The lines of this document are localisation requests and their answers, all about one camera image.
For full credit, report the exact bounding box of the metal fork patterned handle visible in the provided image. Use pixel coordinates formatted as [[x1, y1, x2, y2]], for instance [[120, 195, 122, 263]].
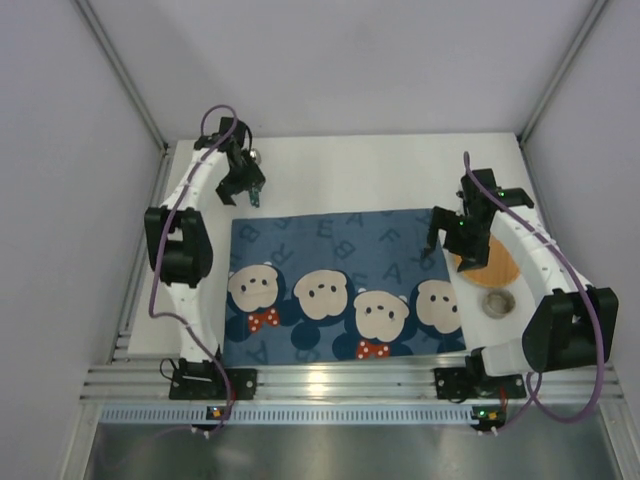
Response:
[[249, 187, 261, 208]]

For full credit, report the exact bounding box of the round wooden plate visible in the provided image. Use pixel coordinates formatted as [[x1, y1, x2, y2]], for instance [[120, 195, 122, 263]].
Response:
[[461, 236, 520, 289]]

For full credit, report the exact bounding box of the blue cartoon placemat cloth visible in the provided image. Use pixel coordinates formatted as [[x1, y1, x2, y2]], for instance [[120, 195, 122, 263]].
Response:
[[224, 209, 465, 367]]

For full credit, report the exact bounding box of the metal spoon patterned handle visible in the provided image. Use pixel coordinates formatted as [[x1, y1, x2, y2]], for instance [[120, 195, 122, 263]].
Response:
[[249, 148, 262, 165]]

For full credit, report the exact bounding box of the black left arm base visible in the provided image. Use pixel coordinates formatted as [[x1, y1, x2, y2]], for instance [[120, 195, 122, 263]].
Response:
[[169, 358, 257, 401]]

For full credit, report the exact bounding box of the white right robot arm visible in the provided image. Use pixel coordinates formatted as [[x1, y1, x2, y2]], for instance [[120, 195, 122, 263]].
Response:
[[423, 169, 619, 377]]

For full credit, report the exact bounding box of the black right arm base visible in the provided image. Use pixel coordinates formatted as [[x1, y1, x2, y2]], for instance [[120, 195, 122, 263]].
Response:
[[434, 349, 526, 403]]

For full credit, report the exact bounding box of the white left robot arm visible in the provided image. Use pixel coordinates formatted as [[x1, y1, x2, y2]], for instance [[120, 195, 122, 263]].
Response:
[[144, 116, 265, 364]]

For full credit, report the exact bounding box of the small clear glass cup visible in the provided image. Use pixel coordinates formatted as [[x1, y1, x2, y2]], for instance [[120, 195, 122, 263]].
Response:
[[481, 289, 516, 319]]

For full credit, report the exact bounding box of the left aluminium frame post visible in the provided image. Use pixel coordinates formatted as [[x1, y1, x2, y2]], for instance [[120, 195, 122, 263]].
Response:
[[72, 0, 169, 151]]

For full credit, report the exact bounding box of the aluminium frame post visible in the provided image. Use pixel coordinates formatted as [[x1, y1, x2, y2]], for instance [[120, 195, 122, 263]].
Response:
[[517, 0, 614, 144], [72, 0, 169, 151]]

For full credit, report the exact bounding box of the aluminium mounting rail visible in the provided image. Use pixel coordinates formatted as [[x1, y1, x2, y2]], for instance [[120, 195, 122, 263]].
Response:
[[79, 352, 624, 401]]

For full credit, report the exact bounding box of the slotted grey cable duct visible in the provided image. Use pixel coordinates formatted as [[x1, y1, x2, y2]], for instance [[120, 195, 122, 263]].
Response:
[[100, 404, 502, 426]]

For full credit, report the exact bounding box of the right aluminium frame post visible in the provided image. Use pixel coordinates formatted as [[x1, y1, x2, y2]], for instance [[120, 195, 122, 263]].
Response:
[[517, 0, 614, 144]]

